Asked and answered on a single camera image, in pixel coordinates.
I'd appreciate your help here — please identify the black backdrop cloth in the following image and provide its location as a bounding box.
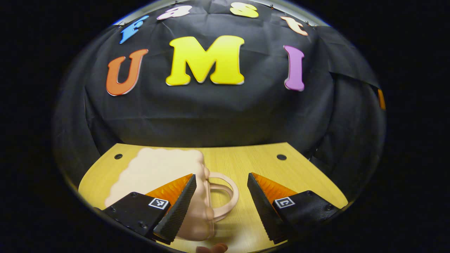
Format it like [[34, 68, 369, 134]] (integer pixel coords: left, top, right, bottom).
[[53, 0, 386, 211]]

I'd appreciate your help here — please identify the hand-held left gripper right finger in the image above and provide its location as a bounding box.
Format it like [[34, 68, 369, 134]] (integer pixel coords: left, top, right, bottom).
[[247, 172, 341, 245]]

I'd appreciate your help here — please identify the beige suitcase with black lining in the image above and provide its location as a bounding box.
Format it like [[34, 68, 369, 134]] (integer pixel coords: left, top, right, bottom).
[[105, 148, 239, 242]]

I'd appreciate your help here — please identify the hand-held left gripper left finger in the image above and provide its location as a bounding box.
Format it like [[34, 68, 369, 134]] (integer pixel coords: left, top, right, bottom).
[[102, 173, 197, 246]]

